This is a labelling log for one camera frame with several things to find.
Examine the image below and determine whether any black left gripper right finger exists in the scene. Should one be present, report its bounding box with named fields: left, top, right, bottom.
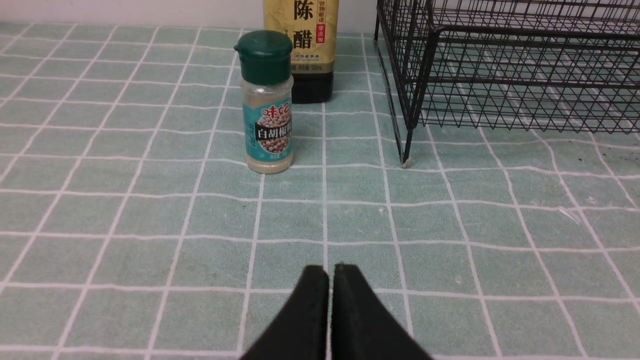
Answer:
left=331, top=263, right=432, bottom=360

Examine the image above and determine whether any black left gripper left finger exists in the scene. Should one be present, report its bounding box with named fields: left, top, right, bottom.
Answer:
left=241, top=265, right=329, bottom=360

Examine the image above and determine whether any white pepper bottle green cap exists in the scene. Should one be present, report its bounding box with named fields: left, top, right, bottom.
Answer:
left=234, top=30, right=294, bottom=174

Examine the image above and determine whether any dark vinegar bottle yellow label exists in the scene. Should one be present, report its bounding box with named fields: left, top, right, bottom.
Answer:
left=263, top=0, right=339, bottom=104

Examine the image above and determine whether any green checkered tablecloth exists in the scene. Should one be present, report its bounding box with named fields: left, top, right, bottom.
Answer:
left=0, top=22, right=639, bottom=360

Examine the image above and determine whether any black wire mesh rack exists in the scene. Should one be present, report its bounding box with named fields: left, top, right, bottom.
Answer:
left=374, top=0, right=640, bottom=166

